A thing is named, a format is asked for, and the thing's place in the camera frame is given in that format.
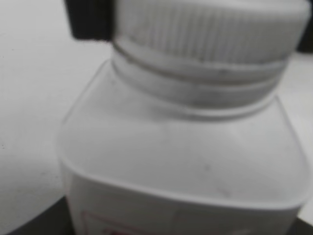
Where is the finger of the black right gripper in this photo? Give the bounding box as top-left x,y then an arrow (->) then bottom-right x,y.
64,0 -> 116,41
296,22 -> 313,53

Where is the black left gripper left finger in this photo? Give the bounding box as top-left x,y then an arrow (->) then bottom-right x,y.
7,197 -> 73,235

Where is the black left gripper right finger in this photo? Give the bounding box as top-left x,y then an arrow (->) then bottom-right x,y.
294,218 -> 313,235

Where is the white screw cap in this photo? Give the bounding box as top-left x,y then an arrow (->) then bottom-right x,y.
114,0 -> 311,64

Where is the white yili yogurt bottle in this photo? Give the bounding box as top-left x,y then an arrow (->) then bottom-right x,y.
56,45 -> 313,235

